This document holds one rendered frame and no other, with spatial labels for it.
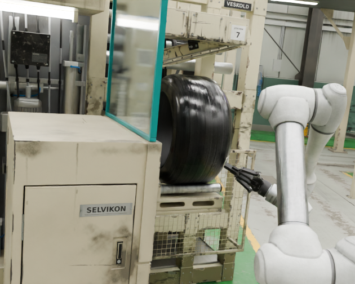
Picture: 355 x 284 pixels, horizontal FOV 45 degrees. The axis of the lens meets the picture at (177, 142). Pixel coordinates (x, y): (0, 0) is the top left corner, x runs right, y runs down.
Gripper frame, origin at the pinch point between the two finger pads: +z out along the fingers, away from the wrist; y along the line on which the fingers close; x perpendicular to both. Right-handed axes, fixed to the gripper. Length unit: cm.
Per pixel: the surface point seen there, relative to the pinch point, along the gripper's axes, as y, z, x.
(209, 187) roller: 14.5, 4.9, -3.7
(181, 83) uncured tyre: -27.4, 38.5, 1.0
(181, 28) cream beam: -36, 61, 35
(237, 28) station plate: -39, 40, 61
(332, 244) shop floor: 146, -90, 169
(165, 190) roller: 14.9, 20.6, -21.6
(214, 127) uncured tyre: -18.9, 14.2, -4.5
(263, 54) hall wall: 319, 187, 897
